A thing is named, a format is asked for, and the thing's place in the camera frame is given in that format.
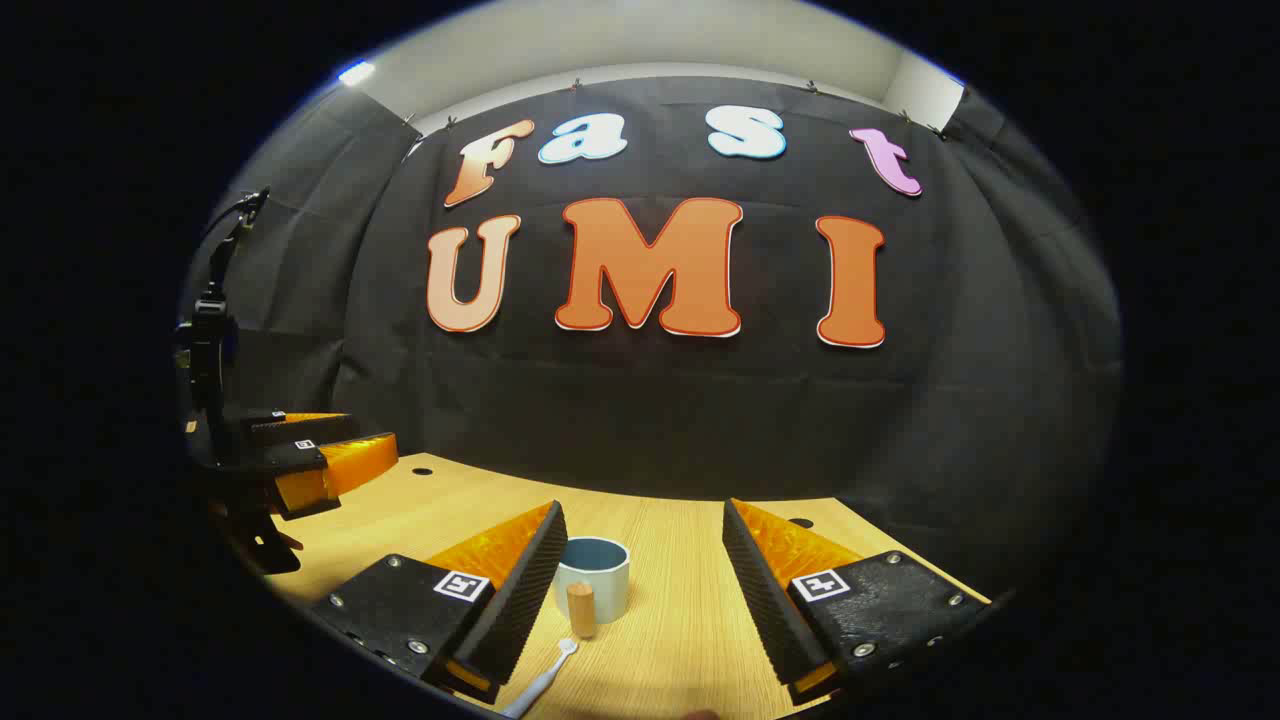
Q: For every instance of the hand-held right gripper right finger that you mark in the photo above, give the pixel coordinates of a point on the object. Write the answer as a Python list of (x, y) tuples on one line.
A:
[(765, 610)]

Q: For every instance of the black backdrop cloth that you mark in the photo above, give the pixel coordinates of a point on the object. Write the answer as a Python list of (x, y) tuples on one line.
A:
[(650, 420)]

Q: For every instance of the white toothbrush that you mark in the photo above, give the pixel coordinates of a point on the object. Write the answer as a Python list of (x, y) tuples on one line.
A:
[(545, 680)]

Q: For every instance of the wooden desktop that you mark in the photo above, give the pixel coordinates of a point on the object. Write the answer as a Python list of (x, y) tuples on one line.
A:
[(680, 620)]

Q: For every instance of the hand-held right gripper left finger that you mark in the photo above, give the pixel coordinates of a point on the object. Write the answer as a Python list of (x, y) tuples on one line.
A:
[(520, 610)]

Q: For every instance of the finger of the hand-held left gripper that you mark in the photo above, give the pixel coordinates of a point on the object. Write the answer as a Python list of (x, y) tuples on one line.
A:
[(300, 462), (300, 430)]

